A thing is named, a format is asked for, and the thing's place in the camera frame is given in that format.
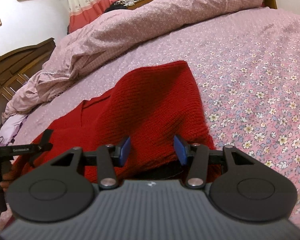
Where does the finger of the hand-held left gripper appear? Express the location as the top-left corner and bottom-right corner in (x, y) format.
(27, 143), (53, 167)
(37, 129), (54, 147)

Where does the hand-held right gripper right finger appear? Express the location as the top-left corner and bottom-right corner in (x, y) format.
(173, 134), (252, 189)

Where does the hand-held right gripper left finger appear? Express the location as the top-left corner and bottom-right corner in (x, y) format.
(49, 136), (131, 190)

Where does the red knitted sweater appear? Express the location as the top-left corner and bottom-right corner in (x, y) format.
(14, 60), (215, 183)

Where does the clothes pile on bedside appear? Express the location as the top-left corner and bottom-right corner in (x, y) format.
(104, 0), (150, 13)

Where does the person's left hand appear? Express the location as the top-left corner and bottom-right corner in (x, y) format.
(0, 164), (17, 189)

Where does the purple cloth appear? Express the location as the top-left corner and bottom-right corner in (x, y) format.
(0, 114), (28, 146)

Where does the wooden headboard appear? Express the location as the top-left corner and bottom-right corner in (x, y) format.
(0, 37), (56, 140)

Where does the floral pink bed sheet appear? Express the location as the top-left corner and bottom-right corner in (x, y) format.
(0, 6), (300, 230)

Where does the pink duvet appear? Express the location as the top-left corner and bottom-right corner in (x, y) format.
(1, 0), (267, 123)

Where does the floral pink curtain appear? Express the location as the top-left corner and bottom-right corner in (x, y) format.
(62, 0), (183, 34)

